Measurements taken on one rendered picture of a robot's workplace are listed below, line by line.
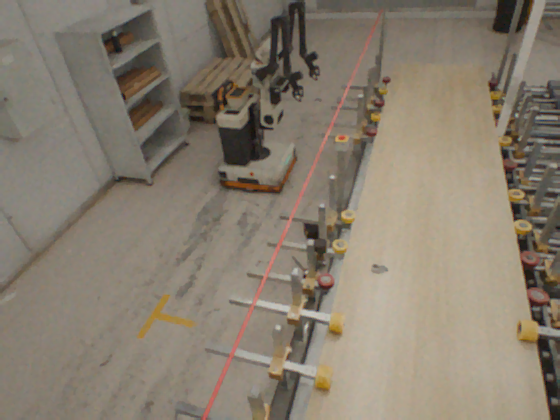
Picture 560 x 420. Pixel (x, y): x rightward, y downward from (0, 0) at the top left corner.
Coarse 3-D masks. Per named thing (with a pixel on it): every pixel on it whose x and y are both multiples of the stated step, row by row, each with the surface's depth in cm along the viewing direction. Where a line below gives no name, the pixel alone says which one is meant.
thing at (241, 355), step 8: (208, 344) 163; (216, 344) 162; (216, 352) 161; (224, 352) 159; (240, 352) 159; (248, 352) 159; (240, 360) 159; (248, 360) 157; (256, 360) 156; (264, 360) 155; (288, 368) 152; (296, 368) 152; (304, 368) 151; (312, 368) 151; (304, 376) 151; (312, 376) 149
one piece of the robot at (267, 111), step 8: (256, 64) 331; (264, 64) 332; (264, 88) 349; (264, 96) 355; (264, 104) 355; (280, 104) 369; (264, 112) 360; (272, 112) 358; (280, 112) 367; (264, 120) 365; (272, 120) 362
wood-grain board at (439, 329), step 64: (448, 64) 382; (384, 128) 299; (448, 128) 291; (384, 192) 240; (448, 192) 235; (384, 256) 200; (448, 256) 197; (512, 256) 193; (384, 320) 172; (448, 320) 169; (512, 320) 167; (384, 384) 151; (448, 384) 149; (512, 384) 147
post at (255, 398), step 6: (252, 390) 127; (258, 390) 127; (252, 396) 126; (258, 396) 127; (252, 402) 129; (258, 402) 128; (252, 408) 132; (258, 408) 130; (264, 408) 136; (258, 414) 134; (264, 414) 137
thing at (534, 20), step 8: (536, 0) 227; (544, 0) 225; (536, 8) 229; (536, 16) 231; (528, 24) 236; (536, 24) 234; (528, 32) 237; (528, 40) 240; (520, 48) 247; (528, 48) 243; (520, 56) 247; (520, 64) 249; (520, 72) 252; (512, 80) 257; (520, 80) 255; (512, 88) 259; (512, 96) 262; (504, 104) 269; (512, 104) 265; (504, 112) 270; (504, 120) 274; (496, 128) 282; (504, 128) 277
